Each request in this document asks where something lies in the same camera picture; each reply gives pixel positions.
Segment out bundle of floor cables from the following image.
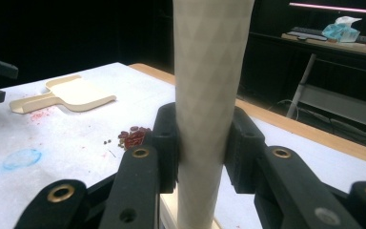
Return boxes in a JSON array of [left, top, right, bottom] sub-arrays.
[[266, 98, 366, 148]]

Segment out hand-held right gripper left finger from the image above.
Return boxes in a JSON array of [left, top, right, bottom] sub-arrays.
[[145, 101, 181, 195]]

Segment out white table cover sheet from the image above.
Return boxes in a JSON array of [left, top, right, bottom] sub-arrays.
[[0, 62, 366, 229]]

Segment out monitor with pink strip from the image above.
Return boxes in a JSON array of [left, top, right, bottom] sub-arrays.
[[288, 0, 366, 16]]

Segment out cream hand brush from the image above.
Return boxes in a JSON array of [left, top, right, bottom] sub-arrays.
[[160, 0, 255, 229]]

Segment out blue tissue pack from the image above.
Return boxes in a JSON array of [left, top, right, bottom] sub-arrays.
[[321, 15, 363, 44]]

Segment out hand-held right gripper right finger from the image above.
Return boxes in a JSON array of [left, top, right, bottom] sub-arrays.
[[223, 106, 267, 195]]

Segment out white metal frame desk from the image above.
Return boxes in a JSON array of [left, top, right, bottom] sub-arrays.
[[280, 31, 366, 132]]

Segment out dark keyboard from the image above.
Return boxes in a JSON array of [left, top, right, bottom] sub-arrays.
[[286, 26, 329, 42]]

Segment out cream plastic dustpan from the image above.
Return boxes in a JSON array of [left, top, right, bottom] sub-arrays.
[[9, 74, 117, 115]]

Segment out pile of red beans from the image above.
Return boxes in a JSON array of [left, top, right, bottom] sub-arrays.
[[103, 125, 153, 151]]

